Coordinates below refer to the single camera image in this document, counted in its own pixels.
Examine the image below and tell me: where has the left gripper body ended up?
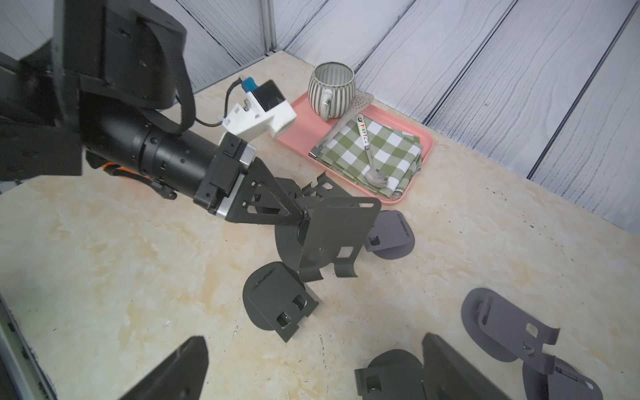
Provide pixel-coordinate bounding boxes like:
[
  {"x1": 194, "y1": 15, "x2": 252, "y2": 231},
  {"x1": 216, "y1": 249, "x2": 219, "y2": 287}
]
[{"x1": 193, "y1": 133, "x2": 257, "y2": 218}]

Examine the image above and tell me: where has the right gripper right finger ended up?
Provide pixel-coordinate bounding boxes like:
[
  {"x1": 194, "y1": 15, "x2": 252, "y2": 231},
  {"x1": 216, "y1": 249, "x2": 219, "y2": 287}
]
[{"x1": 422, "y1": 333, "x2": 509, "y2": 399}]

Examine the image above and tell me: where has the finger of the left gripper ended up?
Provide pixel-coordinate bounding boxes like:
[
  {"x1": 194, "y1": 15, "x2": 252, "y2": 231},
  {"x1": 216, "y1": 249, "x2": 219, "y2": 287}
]
[
  {"x1": 225, "y1": 158, "x2": 304, "y2": 225},
  {"x1": 249, "y1": 172, "x2": 311, "y2": 225}
]

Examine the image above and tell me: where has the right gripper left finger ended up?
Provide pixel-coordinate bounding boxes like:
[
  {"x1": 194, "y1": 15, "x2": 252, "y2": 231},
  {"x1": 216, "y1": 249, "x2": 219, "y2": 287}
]
[{"x1": 121, "y1": 336, "x2": 209, "y2": 399}]

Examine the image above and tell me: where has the dark green phone stand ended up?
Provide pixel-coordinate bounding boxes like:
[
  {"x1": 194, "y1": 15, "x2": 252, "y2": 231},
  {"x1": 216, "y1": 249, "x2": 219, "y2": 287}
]
[
  {"x1": 302, "y1": 172, "x2": 351, "y2": 198},
  {"x1": 354, "y1": 349, "x2": 427, "y2": 399},
  {"x1": 243, "y1": 262, "x2": 319, "y2": 343},
  {"x1": 275, "y1": 196, "x2": 382, "y2": 283}
]

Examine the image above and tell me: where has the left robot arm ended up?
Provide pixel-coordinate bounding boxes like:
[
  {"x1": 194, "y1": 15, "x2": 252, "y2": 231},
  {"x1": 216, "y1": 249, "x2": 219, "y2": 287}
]
[{"x1": 1, "y1": 1, "x2": 309, "y2": 226}]

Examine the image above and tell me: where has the pink tray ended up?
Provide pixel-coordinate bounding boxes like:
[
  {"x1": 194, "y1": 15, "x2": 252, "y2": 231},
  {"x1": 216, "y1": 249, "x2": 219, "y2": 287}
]
[{"x1": 278, "y1": 95, "x2": 434, "y2": 205}]

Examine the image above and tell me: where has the green checkered cloth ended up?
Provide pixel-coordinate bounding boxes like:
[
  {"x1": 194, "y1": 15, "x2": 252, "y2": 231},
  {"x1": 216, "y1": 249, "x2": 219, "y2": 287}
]
[{"x1": 316, "y1": 118, "x2": 423, "y2": 200}]

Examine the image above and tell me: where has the orange plastic bowl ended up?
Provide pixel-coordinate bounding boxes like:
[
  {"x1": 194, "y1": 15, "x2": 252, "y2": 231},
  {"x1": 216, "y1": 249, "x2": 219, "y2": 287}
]
[{"x1": 103, "y1": 163, "x2": 151, "y2": 184}]

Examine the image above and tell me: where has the white handled spoon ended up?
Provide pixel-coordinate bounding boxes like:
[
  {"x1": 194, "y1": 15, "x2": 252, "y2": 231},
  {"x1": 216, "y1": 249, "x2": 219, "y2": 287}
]
[{"x1": 356, "y1": 114, "x2": 388, "y2": 188}]

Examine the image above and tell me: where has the left aluminium frame post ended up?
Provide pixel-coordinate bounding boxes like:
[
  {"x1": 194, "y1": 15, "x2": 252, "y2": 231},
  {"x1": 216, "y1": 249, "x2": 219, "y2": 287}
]
[{"x1": 258, "y1": 0, "x2": 278, "y2": 53}]

